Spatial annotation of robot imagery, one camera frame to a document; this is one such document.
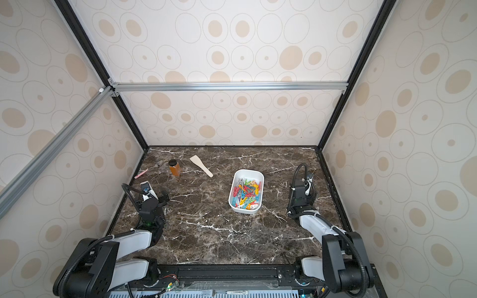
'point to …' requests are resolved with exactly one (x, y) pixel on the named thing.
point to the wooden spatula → (196, 160)
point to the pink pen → (140, 174)
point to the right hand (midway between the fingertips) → (313, 190)
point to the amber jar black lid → (174, 167)
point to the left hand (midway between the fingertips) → (155, 186)
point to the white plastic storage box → (246, 191)
